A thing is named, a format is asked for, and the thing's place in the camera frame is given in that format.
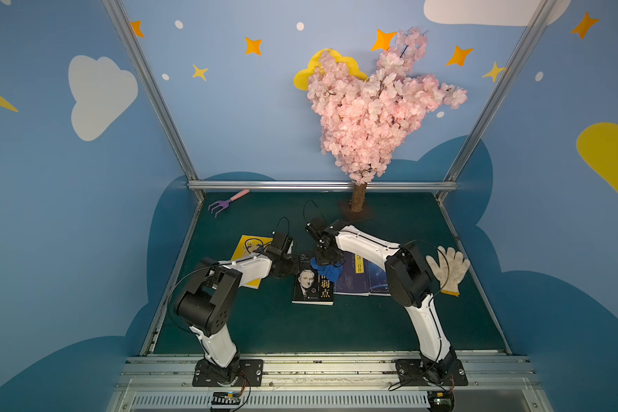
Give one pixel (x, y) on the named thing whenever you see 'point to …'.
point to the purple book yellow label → (354, 278)
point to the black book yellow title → (312, 288)
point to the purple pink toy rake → (221, 204)
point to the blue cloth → (330, 271)
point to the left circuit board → (225, 400)
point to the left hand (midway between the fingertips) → (300, 264)
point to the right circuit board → (441, 401)
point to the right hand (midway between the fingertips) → (327, 259)
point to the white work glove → (450, 269)
